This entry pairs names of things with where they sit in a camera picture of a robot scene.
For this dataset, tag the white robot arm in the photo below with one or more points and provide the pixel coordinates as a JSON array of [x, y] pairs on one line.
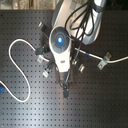
[[73, 21]]

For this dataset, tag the metal cable clip top left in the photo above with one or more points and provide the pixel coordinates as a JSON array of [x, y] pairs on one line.
[[42, 27]]

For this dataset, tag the metal cable clip lower left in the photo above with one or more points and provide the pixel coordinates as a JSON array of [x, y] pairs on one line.
[[46, 72]]

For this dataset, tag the metal cable clip lower right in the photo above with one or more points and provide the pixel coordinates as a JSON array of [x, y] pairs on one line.
[[81, 68]]

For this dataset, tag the metal cable clip left black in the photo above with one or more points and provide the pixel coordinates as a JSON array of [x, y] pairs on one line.
[[40, 51]]

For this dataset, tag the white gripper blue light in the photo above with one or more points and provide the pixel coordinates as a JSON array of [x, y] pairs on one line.
[[60, 46]]

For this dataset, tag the metal cable clip middle left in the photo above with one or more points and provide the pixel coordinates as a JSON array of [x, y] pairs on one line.
[[41, 58]]

